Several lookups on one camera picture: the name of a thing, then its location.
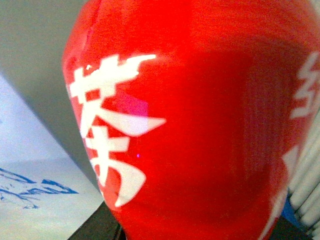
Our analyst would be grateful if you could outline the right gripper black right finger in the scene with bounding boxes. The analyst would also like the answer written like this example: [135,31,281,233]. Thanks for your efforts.
[269,215,312,240]

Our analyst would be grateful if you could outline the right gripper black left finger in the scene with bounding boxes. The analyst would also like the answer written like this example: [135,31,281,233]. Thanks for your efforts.
[68,202,122,240]

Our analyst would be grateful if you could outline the red drink bottle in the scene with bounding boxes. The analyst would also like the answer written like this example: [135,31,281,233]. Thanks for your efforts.
[62,0,320,240]

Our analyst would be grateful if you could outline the white blue chest freezer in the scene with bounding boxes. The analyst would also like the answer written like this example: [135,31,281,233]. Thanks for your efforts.
[0,78,102,240]

